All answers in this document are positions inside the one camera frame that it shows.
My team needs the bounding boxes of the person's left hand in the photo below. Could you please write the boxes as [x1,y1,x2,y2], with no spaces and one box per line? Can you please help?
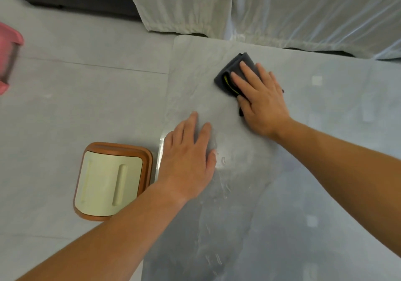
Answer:
[153,112,217,202]

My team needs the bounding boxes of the person's right hand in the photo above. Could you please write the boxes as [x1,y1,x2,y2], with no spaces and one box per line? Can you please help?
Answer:
[231,61,292,140]

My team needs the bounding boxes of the dark grey cleaning cloth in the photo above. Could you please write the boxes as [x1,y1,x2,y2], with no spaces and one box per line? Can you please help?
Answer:
[214,52,285,117]

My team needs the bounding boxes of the person's right forearm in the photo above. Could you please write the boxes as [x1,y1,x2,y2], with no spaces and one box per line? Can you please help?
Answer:
[272,118,401,247]

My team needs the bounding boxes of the person's left forearm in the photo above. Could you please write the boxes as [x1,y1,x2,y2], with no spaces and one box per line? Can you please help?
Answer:
[15,182,189,281]

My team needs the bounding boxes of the bluish white sofa cover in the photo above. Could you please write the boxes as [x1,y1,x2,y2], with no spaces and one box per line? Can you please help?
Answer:
[223,0,401,60]

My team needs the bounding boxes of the cream bin with brown rim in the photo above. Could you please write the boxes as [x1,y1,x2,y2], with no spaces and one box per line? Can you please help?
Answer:
[73,142,154,222]

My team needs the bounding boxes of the cream white sofa cover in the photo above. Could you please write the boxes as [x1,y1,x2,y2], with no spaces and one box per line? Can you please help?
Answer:
[60,0,242,39]

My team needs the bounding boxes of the pink plastic container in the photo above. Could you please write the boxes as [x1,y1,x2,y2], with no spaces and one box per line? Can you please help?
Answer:
[0,21,25,96]

